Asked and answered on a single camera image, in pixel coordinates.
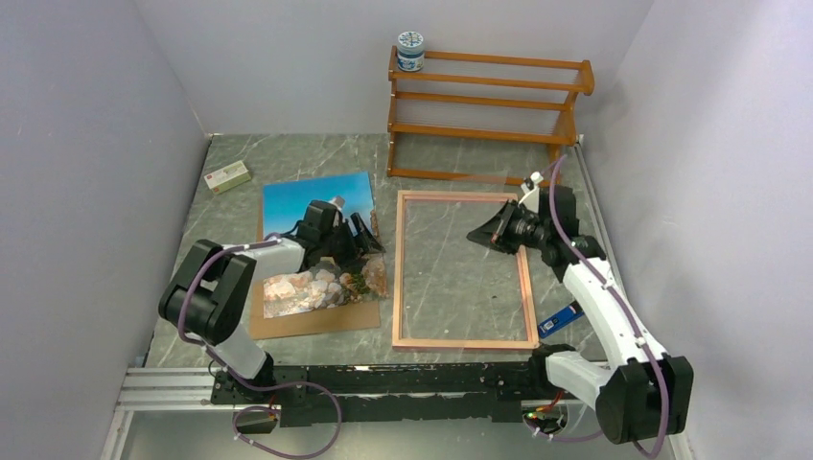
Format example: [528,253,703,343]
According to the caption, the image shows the landscape beach photo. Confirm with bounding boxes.
[261,172,387,319]

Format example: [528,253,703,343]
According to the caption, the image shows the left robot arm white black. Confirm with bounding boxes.
[157,196,384,403]

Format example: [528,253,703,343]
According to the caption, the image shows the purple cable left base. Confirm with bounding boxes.
[231,380,344,460]

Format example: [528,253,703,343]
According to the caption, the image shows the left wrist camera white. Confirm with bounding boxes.
[329,195,346,209]

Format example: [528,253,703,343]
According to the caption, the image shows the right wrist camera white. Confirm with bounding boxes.
[521,171,544,200]

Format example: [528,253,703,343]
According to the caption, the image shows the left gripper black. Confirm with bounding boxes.
[320,213,385,272]

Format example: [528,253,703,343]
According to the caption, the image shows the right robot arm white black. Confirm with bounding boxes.
[467,185,694,446]

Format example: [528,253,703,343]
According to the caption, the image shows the blue black handled tool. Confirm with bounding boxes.
[537,302,584,339]

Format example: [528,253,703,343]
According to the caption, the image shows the small white green box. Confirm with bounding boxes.
[203,160,251,195]

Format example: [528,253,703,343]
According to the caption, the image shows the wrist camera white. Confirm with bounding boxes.
[521,171,544,200]
[329,195,346,209]

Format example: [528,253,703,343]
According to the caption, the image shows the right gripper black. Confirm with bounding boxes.
[468,198,550,255]

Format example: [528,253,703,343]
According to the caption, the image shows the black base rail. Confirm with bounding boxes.
[210,360,559,427]

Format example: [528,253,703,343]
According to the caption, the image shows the aluminium extrusion rail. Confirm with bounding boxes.
[101,368,216,459]

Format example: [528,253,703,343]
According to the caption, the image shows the blue white lidded jar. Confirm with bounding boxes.
[396,31,425,72]

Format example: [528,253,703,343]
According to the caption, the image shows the brown frame backing board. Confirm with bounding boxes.
[248,209,383,341]

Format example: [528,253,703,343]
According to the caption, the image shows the clear frame glazing sheet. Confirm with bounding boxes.
[401,190,531,344]

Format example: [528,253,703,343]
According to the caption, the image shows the orange wooden rack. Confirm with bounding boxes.
[386,48,596,185]

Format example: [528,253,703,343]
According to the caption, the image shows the pink wooden picture frame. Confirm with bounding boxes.
[390,189,541,353]

